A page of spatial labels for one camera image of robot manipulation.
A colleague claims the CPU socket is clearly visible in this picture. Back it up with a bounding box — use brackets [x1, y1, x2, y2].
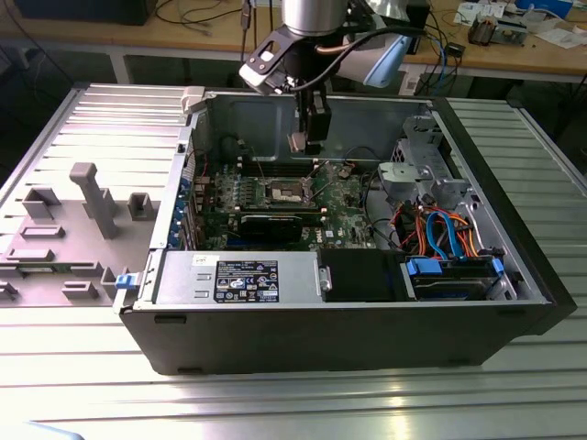
[259, 176, 323, 207]

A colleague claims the green motherboard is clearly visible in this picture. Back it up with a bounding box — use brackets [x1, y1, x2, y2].
[192, 155, 382, 251]

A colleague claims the metal disk bay cage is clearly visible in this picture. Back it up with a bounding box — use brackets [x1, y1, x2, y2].
[378, 114, 482, 221]

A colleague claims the black graphics card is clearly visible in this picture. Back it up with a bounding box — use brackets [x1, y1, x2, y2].
[238, 213, 305, 244]

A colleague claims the black box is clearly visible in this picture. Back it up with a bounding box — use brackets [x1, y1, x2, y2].
[406, 0, 432, 56]

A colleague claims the blue disk carrier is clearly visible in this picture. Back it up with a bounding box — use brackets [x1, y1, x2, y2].
[405, 257, 505, 302]

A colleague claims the brown metal device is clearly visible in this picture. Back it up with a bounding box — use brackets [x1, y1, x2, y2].
[467, 12, 495, 46]

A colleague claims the white printed paper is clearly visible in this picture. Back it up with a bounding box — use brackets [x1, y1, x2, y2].
[456, 0, 490, 24]

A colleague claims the wooden workbench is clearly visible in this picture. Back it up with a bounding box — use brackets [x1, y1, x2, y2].
[0, 0, 587, 86]

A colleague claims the silver power supply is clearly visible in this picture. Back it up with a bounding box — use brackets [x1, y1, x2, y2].
[155, 250, 322, 306]

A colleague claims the hard disk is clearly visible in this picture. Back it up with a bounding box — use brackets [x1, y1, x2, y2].
[412, 274, 487, 300]

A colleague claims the grey box device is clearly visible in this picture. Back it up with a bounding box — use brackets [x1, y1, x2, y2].
[493, 16, 528, 47]

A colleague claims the black PC case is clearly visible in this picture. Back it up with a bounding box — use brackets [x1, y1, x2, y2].
[112, 86, 578, 378]

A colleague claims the black monitor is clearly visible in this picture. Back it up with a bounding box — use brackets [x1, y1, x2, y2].
[13, 0, 160, 27]

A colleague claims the white paper sheet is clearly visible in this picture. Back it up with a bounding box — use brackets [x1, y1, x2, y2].
[540, 27, 587, 50]

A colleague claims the grey parts rack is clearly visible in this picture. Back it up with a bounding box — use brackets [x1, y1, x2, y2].
[0, 162, 161, 308]

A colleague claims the thin black wire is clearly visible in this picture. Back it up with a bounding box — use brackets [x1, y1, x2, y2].
[341, 145, 382, 162]

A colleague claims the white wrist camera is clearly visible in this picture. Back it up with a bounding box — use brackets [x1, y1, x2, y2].
[238, 27, 304, 96]

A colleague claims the thick black cable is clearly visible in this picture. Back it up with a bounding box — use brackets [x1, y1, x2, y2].
[360, 171, 395, 251]

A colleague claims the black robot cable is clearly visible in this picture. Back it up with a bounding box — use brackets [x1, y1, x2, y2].
[293, 25, 427, 93]

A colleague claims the red wire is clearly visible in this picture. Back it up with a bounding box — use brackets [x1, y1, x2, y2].
[389, 203, 416, 251]

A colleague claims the blue data cable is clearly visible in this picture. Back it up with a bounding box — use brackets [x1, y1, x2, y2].
[424, 208, 467, 263]

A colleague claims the orange wire bundle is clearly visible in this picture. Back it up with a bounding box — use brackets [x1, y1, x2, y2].
[412, 204, 485, 258]

